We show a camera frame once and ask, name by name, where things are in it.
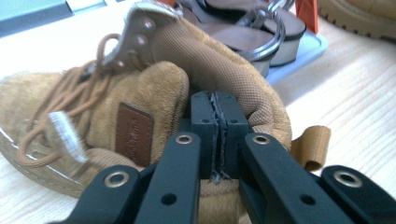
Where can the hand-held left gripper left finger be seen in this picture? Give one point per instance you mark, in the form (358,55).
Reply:
(177,174)

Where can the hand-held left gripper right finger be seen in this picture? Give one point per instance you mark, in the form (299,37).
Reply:
(280,180)

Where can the tan suede boot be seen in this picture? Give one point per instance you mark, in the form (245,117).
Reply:
(155,87)
(358,18)

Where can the black heeled sandal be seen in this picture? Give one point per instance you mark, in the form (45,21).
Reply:
(236,37)
(289,28)

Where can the white shoe rack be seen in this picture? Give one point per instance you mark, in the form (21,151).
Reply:
(311,49)

